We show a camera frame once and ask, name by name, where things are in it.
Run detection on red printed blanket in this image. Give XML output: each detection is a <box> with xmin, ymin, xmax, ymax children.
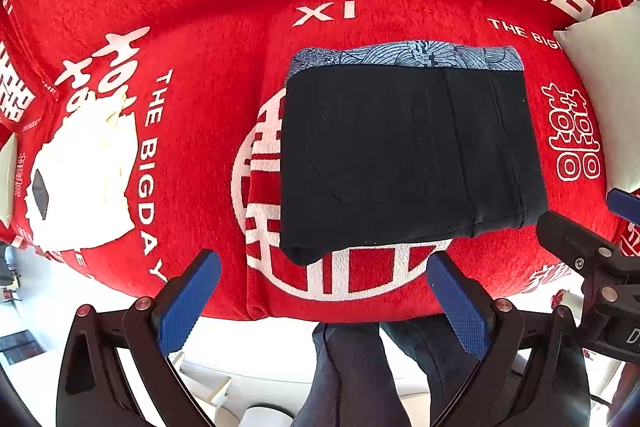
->
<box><xmin>0</xmin><ymin>0</ymin><xmax>640</xmax><ymax>324</ymax></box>

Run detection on white pillow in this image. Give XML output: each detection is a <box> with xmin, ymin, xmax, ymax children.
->
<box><xmin>554</xmin><ymin>1</ymin><xmax>640</xmax><ymax>194</ymax></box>

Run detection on white crumpled cloth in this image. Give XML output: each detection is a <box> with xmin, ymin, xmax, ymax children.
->
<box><xmin>22</xmin><ymin>96</ymin><xmax>139</xmax><ymax>254</ymax></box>

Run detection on person's right leg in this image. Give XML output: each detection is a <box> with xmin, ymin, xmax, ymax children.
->
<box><xmin>382</xmin><ymin>318</ymin><xmax>482</xmax><ymax>427</ymax></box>

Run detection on black pants with patterned waistband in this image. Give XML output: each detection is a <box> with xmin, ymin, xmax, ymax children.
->
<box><xmin>277</xmin><ymin>39</ymin><xmax>550</xmax><ymax>267</ymax></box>

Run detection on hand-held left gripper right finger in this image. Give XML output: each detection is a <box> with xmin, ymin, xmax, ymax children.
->
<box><xmin>426</xmin><ymin>251</ymin><xmax>594</xmax><ymax>427</ymax></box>

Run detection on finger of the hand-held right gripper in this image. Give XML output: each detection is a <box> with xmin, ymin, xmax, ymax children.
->
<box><xmin>536</xmin><ymin>210</ymin><xmax>640</xmax><ymax>308</ymax></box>
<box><xmin>606</xmin><ymin>188</ymin><xmax>640</xmax><ymax>226</ymax></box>

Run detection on white box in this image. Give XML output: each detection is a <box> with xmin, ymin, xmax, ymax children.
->
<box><xmin>169</xmin><ymin>351</ymin><xmax>234</xmax><ymax>410</ymax></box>

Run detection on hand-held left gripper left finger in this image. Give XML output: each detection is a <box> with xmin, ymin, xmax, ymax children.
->
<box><xmin>55</xmin><ymin>248</ymin><xmax>222</xmax><ymax>427</ymax></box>

